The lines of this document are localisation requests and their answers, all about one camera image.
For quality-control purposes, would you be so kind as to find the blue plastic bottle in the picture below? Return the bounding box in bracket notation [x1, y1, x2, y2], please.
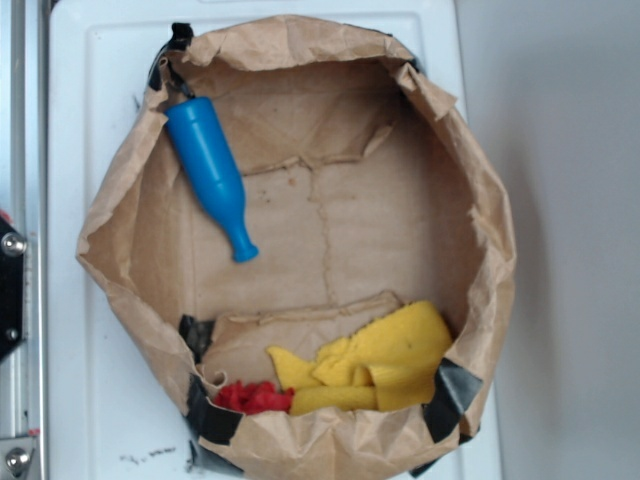
[165, 97, 259, 263]

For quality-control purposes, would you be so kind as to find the brown paper bag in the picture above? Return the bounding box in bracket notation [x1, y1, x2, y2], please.
[77, 16, 516, 479]

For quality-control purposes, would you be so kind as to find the yellow cloth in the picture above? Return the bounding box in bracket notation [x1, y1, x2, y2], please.
[266, 301, 453, 416]

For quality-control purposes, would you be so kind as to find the red crumpled object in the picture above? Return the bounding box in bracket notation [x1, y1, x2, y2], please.
[213, 381, 295, 415]

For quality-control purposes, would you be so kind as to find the white plastic tray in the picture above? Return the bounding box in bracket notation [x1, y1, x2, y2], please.
[47, 1, 501, 479]

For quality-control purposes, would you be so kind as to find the black mounting bracket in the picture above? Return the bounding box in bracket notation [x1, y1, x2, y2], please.
[0, 210, 28, 361]

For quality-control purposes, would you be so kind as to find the aluminium frame rail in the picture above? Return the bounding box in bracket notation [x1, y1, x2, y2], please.
[1, 1, 52, 479]

